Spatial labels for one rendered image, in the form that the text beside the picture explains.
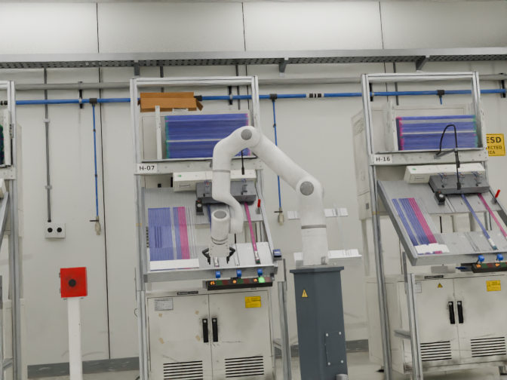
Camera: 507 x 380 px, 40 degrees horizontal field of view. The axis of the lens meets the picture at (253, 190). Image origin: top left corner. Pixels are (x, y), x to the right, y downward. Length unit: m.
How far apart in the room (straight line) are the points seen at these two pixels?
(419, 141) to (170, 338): 1.94
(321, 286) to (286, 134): 2.79
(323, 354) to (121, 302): 2.70
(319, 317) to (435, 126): 1.80
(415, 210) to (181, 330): 1.52
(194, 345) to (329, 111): 2.70
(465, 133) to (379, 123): 0.55
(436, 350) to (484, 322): 0.34
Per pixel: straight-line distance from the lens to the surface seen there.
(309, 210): 3.26
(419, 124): 4.53
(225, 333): 4.01
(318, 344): 3.23
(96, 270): 5.65
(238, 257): 3.77
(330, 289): 3.26
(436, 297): 4.31
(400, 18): 6.41
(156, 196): 4.14
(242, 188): 4.11
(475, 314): 4.41
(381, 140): 4.63
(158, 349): 4.00
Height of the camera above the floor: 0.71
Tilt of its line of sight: 7 degrees up
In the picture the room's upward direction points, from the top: 3 degrees counter-clockwise
